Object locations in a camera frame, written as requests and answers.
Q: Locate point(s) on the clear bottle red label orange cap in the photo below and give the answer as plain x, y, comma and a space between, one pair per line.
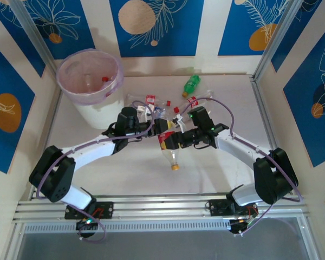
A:
172, 157

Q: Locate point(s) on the clear bottle blue label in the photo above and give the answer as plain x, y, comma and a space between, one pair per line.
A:
159, 109

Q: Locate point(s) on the clear cola bottle red label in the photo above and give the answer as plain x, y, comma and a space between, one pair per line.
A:
192, 102

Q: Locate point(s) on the green bottle yellow cap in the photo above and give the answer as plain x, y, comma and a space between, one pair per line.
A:
192, 84

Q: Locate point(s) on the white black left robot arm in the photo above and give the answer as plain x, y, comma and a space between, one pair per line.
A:
92, 151

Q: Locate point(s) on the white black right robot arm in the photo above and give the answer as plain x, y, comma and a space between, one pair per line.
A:
238, 147

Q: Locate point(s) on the white bin with pink liner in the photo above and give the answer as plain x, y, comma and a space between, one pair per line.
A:
97, 113

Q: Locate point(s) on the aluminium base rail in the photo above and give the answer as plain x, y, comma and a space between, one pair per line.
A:
162, 203

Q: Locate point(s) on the aluminium table side rail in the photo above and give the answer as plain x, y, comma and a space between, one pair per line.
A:
261, 103

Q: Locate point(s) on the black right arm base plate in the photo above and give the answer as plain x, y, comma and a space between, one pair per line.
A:
218, 208

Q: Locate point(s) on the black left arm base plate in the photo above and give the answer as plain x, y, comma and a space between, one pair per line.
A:
105, 210

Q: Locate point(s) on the aluminium frame post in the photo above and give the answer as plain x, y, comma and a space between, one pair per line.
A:
272, 40
33, 35

